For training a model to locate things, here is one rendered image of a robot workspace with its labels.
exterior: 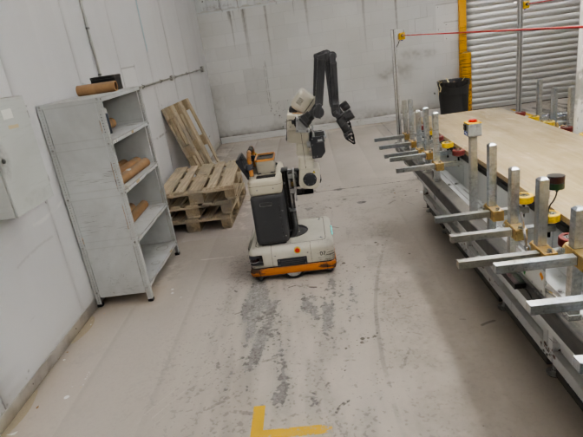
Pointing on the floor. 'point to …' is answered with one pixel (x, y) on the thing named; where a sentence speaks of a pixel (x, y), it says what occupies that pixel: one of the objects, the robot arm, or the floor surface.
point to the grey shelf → (142, 249)
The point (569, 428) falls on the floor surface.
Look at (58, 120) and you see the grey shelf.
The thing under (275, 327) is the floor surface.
